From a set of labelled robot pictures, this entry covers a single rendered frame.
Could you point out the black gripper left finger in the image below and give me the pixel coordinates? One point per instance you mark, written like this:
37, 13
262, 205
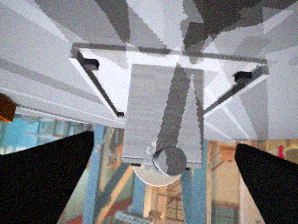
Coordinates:
36, 183

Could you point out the orange rectangular tray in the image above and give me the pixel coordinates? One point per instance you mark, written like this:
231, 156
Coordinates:
7, 110

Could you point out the grey cylinder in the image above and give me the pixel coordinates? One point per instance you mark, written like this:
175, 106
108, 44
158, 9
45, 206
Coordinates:
171, 161

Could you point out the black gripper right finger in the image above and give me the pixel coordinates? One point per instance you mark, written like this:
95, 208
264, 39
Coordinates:
272, 182

